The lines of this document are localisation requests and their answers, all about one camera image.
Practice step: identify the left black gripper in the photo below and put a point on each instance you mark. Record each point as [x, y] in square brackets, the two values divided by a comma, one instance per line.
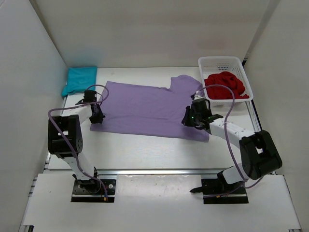
[97, 116]

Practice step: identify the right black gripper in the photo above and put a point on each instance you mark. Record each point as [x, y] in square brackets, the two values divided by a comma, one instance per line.
[187, 119]

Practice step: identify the purple t shirt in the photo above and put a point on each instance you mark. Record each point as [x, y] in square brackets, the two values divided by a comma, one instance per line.
[151, 111]

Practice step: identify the teal t shirt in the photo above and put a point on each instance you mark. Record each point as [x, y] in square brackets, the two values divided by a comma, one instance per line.
[79, 79]

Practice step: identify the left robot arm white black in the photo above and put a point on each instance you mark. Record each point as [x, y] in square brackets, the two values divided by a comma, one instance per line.
[66, 142]

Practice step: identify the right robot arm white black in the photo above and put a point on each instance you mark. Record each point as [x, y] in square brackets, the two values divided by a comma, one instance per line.
[259, 155]

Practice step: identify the red t shirt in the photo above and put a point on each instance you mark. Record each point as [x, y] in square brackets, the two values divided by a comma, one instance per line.
[225, 79]

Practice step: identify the white plastic basket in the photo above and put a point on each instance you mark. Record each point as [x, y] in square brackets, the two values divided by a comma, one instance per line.
[217, 64]

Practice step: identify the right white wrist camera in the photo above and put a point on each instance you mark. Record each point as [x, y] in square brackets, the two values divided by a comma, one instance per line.
[197, 95]

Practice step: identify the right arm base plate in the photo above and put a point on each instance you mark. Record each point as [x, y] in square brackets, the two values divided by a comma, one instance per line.
[217, 194]

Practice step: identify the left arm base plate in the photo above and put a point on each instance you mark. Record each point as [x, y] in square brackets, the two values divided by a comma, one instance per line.
[92, 191]

